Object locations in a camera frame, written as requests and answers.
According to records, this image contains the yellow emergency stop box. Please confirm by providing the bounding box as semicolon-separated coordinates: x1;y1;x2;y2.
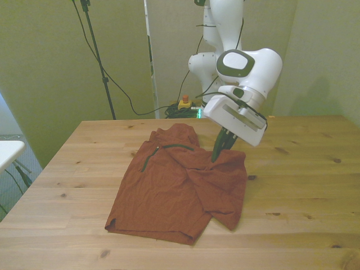
177;94;198;111

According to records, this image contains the dark red jacket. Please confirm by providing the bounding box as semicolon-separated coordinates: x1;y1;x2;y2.
104;123;248;246

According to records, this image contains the black cable on tripod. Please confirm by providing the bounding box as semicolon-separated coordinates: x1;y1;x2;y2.
71;0;169;116

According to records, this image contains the white folding side table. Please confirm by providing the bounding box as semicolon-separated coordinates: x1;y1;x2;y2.
0;140;34;187

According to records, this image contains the white vertical panel edge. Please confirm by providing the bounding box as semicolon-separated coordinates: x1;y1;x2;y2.
143;0;160;119

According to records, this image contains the black tripod stand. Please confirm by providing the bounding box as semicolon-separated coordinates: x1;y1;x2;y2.
79;0;118;120

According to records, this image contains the silver wrist camera bar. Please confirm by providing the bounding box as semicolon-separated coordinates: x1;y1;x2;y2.
223;102;268;132

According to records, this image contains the coiled dark cable bundle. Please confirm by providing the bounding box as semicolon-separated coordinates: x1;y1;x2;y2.
164;102;204;120

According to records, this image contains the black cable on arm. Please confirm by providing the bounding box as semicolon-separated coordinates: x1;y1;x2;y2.
178;16;244;102

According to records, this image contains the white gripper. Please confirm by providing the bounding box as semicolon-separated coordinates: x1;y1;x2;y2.
202;93;268;163

